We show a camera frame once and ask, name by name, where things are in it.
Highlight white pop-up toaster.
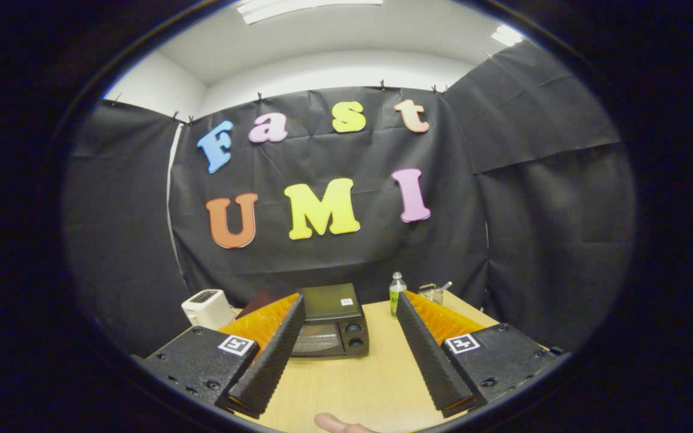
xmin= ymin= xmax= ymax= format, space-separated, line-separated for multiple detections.
xmin=181 ymin=289 xmax=236 ymax=331

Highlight small ceiling light panel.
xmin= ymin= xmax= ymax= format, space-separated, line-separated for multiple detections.
xmin=491 ymin=24 xmax=525 ymax=48

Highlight green tea bottle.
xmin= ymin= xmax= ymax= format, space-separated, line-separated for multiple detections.
xmin=389 ymin=272 xmax=408 ymax=318

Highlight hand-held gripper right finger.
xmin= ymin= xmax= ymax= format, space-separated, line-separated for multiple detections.
xmin=396 ymin=291 xmax=570 ymax=419

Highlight long ceiling light panel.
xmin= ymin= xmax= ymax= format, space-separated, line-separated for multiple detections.
xmin=237 ymin=0 xmax=383 ymax=25

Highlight black toaster oven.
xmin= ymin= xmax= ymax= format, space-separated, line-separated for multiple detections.
xmin=289 ymin=283 xmax=370 ymax=359

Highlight wire mesh utensil holder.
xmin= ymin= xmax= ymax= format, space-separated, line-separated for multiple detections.
xmin=418 ymin=283 xmax=445 ymax=306

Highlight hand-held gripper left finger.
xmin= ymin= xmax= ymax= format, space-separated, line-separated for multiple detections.
xmin=140 ymin=293 xmax=307 ymax=420

